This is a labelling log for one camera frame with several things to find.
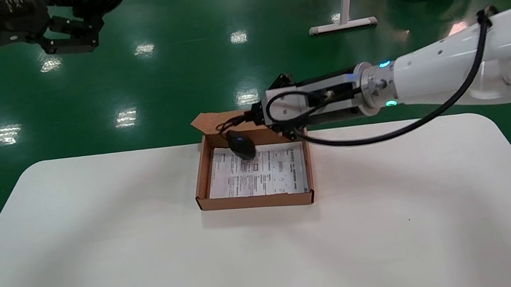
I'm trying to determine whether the white printed instruction sheet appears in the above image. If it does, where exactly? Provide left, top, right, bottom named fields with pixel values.
left=202, top=135, right=310, bottom=207

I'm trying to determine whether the brown cardboard box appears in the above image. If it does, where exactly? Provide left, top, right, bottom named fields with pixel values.
left=183, top=98, right=318, bottom=222

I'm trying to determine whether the black computer mouse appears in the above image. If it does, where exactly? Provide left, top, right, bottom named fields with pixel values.
left=225, top=127, right=258, bottom=163

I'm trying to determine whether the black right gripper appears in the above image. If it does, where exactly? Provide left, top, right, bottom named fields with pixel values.
left=246, top=62, right=369, bottom=147

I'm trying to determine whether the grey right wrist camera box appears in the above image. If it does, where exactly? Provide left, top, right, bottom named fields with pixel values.
left=265, top=83, right=313, bottom=127

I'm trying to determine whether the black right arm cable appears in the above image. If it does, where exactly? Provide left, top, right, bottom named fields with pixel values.
left=254, top=5, right=511, bottom=160

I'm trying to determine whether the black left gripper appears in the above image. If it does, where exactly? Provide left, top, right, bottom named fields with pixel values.
left=0, top=0, right=113, bottom=66

